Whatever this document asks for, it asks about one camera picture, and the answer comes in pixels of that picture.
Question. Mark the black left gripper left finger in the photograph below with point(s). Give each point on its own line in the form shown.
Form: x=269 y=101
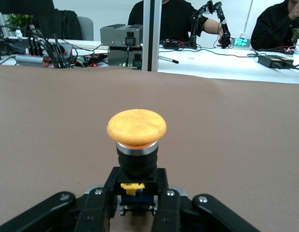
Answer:
x=91 y=212

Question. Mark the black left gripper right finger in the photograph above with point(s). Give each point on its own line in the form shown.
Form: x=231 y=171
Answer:
x=173 y=212

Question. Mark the bare person forearm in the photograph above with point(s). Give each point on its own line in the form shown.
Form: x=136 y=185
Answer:
x=212 y=26

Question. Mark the small black desktop robot arm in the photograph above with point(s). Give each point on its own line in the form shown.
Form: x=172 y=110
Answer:
x=194 y=31

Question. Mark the raised person hand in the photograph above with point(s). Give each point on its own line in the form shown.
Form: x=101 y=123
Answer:
x=297 y=9

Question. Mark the brown table mat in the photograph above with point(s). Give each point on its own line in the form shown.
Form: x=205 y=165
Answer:
x=43 y=120

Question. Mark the black rod on desk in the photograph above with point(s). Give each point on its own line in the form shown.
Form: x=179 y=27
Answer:
x=173 y=61

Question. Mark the white desk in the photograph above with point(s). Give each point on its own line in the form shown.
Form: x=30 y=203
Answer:
x=224 y=65

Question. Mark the grey metal power box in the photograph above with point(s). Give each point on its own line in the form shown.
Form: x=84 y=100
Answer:
x=120 y=56

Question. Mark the grey cylinder device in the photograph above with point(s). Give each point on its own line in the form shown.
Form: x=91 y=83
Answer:
x=28 y=60

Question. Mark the grey metal computer box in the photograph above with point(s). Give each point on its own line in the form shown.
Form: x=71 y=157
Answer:
x=115 y=35

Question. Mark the black power brick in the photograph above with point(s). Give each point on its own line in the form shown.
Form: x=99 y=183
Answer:
x=272 y=61

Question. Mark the green LED clock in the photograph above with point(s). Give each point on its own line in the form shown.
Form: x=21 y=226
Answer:
x=241 y=42

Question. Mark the grey office chair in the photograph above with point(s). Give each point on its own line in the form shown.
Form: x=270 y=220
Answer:
x=87 y=29

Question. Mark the black jacket on chair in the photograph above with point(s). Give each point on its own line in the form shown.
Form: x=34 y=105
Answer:
x=60 y=26

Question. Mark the person in black shirt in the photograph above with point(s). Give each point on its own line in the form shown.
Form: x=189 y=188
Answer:
x=175 y=21

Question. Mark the green potted plant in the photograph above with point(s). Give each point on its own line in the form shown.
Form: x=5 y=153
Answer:
x=18 y=23

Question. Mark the person in black jacket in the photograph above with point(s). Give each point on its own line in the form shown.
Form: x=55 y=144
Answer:
x=270 y=31

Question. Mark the black monitor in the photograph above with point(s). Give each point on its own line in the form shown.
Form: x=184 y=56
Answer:
x=18 y=6

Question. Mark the aluminium profile post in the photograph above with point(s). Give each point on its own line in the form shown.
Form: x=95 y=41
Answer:
x=151 y=36

